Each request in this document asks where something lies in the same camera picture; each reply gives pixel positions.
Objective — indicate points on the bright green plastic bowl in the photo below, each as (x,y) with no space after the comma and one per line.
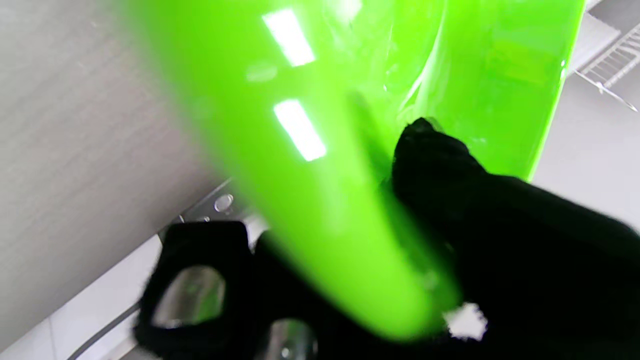
(350,75)

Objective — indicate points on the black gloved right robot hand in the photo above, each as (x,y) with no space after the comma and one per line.
(550,270)

